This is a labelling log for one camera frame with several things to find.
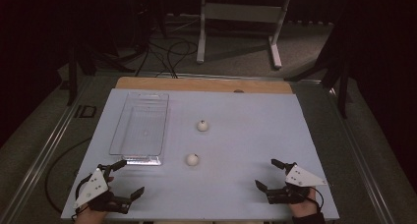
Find white table mat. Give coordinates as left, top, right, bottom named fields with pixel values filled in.
left=60, top=87, right=340, bottom=222

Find white metal stand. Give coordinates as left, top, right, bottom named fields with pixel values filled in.
left=195, top=0, right=294, bottom=71

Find wooden table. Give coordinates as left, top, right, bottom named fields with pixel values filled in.
left=115, top=76, right=294, bottom=95

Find person's left hand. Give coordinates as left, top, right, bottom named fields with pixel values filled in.
left=74, top=211, right=110, bottom=224

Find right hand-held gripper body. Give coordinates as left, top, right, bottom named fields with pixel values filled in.
left=265, top=162, right=328, bottom=205

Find metal floor rail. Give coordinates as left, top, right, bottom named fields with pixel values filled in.
left=323, top=84, right=396, bottom=224
left=0, top=76, right=96, bottom=224

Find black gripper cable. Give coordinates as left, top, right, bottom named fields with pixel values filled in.
left=70, top=173, right=94, bottom=222
left=308, top=190, right=326, bottom=215

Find clear plastic tray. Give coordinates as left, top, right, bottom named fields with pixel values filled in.
left=108, top=91, right=170, bottom=167

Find black floor cables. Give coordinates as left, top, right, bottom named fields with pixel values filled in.
left=135, top=38, right=200, bottom=80

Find black floor cable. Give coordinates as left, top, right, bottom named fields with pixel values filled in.
left=44, top=136, right=94, bottom=215

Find black tripod stand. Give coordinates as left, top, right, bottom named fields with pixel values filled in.
left=66, top=41, right=136, bottom=107
left=284, top=6, right=352, bottom=120

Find person's right hand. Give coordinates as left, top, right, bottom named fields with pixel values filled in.
left=288, top=187, right=318, bottom=219

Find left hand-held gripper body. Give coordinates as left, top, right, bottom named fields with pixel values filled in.
left=72, top=164, right=133, bottom=215

